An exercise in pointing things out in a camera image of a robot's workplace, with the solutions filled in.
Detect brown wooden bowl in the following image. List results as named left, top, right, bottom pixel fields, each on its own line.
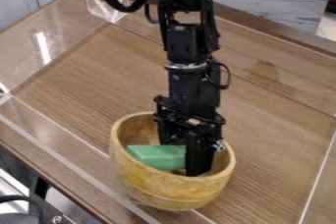
left=109, top=112, right=235, bottom=211

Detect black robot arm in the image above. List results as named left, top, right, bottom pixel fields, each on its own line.
left=106, top=0, right=226, bottom=176

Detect green rectangular block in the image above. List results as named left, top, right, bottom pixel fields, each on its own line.
left=125, top=144, right=186, bottom=170

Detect clear acrylic corner bracket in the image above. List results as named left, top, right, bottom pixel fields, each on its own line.
left=85, top=0, right=126, bottom=24

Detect black table leg bracket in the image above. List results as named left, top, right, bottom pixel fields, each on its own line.
left=29, top=177, right=74, bottom=224

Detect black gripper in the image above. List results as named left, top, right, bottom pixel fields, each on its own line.
left=153, top=65, right=225, bottom=177

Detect clear acrylic tray walls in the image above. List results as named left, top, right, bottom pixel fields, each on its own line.
left=0, top=0, right=336, bottom=224

